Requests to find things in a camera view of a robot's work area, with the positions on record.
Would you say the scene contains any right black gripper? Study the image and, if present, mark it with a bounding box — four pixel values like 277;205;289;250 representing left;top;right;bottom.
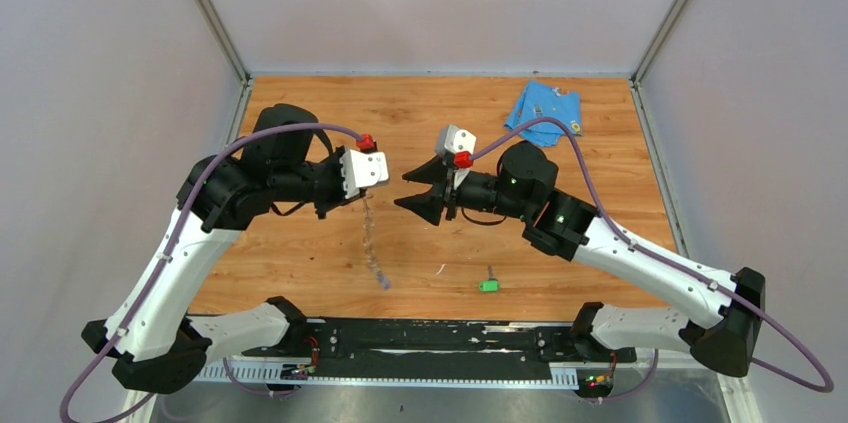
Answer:
394;156;532;226

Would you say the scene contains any key with green tag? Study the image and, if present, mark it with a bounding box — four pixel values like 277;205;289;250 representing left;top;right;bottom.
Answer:
478;266;501;293

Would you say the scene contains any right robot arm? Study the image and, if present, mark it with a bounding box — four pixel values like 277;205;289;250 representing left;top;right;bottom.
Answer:
395;141;765;377

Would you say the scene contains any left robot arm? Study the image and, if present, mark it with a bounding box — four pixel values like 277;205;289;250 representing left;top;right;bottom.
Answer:
82;104;350;394

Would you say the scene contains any folded blue cloth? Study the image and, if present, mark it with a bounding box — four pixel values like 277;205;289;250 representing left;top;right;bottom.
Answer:
504;80;584;147

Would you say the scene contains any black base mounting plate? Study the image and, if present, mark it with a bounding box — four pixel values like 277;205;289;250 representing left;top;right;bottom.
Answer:
246;317;637;381

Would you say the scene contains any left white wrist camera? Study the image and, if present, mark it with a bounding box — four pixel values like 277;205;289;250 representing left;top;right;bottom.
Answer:
340;147;390;200

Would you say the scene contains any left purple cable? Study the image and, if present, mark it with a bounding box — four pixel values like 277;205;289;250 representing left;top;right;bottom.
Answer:
58;122;378;423

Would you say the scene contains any purple cable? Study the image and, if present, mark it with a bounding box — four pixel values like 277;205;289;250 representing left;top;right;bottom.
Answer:
58;122;378;423
454;117;836;395

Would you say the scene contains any white slotted cable duct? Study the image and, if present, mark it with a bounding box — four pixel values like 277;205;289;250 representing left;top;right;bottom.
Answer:
162;363;580;389

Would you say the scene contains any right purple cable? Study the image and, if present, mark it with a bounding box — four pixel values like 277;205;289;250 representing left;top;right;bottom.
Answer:
454;117;836;395

